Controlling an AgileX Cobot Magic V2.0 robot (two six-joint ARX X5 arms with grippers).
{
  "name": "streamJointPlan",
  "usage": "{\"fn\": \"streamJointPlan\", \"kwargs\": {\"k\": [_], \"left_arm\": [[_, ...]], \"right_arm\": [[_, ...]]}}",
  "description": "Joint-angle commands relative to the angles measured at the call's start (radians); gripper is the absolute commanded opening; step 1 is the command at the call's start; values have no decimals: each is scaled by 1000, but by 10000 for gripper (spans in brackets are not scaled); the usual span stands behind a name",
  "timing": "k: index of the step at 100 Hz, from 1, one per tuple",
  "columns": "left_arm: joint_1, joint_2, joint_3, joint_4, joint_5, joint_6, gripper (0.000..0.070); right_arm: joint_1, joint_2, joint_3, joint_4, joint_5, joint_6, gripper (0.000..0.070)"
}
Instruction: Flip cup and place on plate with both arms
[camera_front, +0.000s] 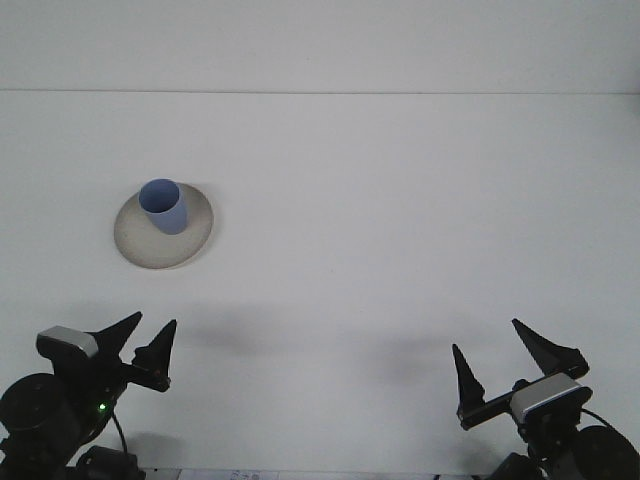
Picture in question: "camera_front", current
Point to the pale blue cup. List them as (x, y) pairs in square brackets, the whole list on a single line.
[(167, 215)]

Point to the pale round plate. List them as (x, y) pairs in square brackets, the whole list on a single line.
[(150, 247)]

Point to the white printed paper sheet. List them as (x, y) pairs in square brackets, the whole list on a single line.
[(225, 474)]

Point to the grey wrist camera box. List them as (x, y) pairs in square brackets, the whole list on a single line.
[(65, 337), (545, 396)]

